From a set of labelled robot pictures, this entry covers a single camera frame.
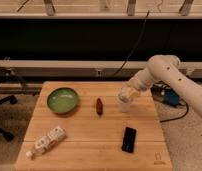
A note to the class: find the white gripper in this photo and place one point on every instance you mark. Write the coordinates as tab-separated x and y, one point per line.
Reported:
127	93

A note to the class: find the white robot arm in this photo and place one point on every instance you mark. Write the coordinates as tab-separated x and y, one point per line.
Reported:
163	68

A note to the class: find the translucent white cup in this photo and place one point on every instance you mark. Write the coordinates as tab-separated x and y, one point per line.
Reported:
124	104

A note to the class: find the green ceramic bowl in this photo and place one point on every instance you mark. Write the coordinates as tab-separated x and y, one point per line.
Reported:
62	100

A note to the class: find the red chili pepper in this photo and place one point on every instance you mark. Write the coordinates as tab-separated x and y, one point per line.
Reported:
99	106

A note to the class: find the blue power box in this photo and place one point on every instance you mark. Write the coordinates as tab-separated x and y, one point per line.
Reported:
171	98

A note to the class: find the black rectangular phone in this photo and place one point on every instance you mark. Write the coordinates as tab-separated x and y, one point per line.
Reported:
129	140

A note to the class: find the wooden cutting board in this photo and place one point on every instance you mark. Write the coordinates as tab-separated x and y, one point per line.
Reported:
94	142

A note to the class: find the black office chair base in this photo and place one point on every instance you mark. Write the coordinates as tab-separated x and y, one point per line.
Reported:
4	130

